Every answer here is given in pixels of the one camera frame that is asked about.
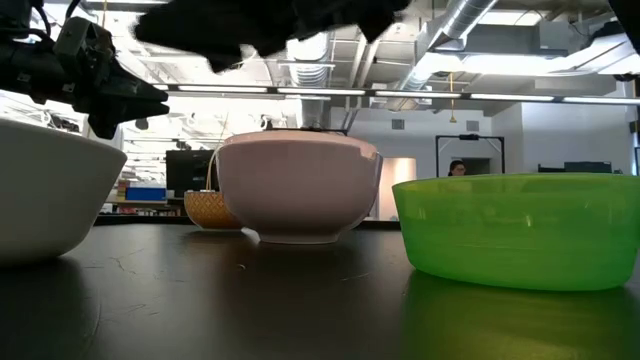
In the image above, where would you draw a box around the green translucent plastic bowl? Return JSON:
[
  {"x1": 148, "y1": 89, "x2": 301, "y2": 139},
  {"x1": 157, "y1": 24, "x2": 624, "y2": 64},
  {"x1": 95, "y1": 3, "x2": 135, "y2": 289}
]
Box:
[{"x1": 391, "y1": 172, "x2": 640, "y2": 293}]

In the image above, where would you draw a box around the wooden shelf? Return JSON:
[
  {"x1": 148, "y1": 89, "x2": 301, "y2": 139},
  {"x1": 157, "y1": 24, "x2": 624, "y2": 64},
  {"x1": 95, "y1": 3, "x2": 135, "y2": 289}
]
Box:
[{"x1": 103, "y1": 198, "x2": 187, "y2": 218}]

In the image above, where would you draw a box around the pink ceramic bowl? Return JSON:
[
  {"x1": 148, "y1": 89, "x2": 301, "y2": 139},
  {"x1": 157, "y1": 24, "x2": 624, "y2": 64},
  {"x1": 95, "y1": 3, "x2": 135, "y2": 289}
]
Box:
[{"x1": 215, "y1": 129, "x2": 385, "y2": 246}]

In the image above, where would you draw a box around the silver ceiling duct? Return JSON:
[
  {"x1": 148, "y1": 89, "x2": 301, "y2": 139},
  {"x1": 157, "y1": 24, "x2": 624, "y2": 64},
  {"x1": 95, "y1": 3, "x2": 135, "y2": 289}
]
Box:
[{"x1": 394, "y1": 0, "x2": 501, "y2": 94}]

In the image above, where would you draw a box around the blue storage bin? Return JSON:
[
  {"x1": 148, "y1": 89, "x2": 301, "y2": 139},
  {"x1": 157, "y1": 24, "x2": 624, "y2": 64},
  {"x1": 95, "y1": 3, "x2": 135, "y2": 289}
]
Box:
[{"x1": 125, "y1": 186, "x2": 168, "y2": 203}]

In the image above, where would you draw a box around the large white bowl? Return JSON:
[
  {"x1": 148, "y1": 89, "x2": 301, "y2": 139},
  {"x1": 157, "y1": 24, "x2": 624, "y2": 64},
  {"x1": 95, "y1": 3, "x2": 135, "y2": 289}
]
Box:
[{"x1": 0, "y1": 117, "x2": 129, "y2": 266}]

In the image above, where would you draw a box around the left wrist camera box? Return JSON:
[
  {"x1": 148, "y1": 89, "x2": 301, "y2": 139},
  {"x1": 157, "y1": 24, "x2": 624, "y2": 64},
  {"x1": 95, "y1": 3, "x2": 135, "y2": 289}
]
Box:
[{"x1": 53, "y1": 16, "x2": 115, "y2": 76}]

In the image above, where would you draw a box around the yellow hanging cord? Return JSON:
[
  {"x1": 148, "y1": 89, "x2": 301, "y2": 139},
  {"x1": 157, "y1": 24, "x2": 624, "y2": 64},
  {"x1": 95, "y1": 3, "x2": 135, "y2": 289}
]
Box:
[{"x1": 448, "y1": 71, "x2": 458, "y2": 125}]

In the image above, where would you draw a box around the long ceiling light bar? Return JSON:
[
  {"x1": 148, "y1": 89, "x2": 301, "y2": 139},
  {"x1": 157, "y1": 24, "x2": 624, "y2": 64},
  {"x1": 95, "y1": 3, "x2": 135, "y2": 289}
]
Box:
[{"x1": 152, "y1": 83, "x2": 640, "y2": 107}]

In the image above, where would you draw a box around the black metal frame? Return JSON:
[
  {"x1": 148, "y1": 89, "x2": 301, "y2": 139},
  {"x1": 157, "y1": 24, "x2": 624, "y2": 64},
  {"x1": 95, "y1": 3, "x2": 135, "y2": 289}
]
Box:
[{"x1": 435, "y1": 133, "x2": 506, "y2": 178}]

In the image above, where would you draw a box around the black desk equipment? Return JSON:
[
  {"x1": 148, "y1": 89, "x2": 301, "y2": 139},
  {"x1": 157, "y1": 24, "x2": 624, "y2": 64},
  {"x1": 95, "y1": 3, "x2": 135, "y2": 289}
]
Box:
[{"x1": 537, "y1": 160, "x2": 614, "y2": 175}]

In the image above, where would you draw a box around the small yellow patterned bowl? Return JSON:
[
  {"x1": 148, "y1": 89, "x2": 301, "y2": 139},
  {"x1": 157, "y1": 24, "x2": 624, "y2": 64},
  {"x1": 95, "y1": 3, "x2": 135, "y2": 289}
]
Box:
[{"x1": 183, "y1": 189, "x2": 245, "y2": 232}]

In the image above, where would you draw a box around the ribbed silver duct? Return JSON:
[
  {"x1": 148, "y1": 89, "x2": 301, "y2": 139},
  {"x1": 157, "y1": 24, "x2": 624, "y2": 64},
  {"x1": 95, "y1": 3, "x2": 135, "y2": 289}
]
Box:
[{"x1": 285, "y1": 32, "x2": 332, "y2": 130}]

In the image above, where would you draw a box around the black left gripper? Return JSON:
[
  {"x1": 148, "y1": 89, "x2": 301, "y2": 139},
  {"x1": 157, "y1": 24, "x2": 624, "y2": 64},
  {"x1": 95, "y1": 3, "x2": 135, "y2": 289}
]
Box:
[{"x1": 63, "y1": 59, "x2": 171, "y2": 141}]

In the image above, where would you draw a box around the thin pale cable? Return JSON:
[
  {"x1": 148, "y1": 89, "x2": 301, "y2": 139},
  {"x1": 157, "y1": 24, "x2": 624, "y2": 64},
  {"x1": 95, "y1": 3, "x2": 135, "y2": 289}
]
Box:
[{"x1": 205, "y1": 113, "x2": 230, "y2": 193}]

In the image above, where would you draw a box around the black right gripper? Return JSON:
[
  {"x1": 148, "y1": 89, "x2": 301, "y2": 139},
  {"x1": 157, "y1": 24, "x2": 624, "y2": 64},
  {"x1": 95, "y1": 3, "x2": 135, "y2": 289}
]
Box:
[{"x1": 131, "y1": 0, "x2": 412, "y2": 75}]

